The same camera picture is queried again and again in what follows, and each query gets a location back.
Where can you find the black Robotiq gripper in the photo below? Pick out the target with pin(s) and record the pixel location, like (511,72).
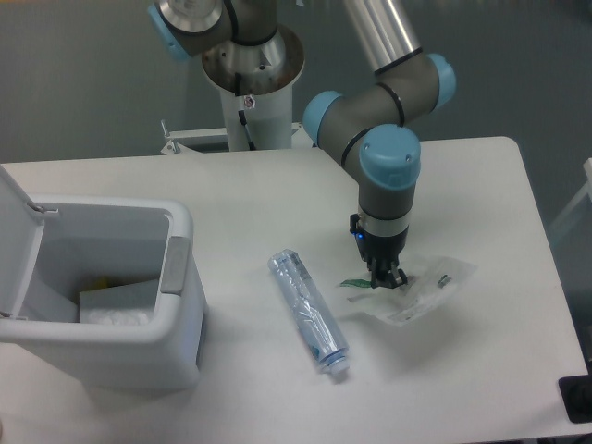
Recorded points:
(381,255)

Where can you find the white plastic packaging bag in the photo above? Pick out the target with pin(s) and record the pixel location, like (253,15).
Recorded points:
(431,281)

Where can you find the crushed clear plastic bottle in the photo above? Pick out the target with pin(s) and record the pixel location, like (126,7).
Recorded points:
(316,324)

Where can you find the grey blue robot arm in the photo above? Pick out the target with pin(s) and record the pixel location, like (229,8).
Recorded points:
(367,134)

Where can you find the white trash can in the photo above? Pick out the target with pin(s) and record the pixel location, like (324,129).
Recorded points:
(92,243)

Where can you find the white trash can lid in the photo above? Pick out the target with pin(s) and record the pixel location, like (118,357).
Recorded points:
(21,234)

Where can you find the black device at table edge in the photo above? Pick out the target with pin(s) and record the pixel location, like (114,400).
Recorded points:
(576,396)

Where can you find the white frame at right edge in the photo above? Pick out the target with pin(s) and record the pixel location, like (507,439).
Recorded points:
(573,212)

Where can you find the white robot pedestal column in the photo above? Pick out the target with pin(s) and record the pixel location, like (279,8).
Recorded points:
(255,88)

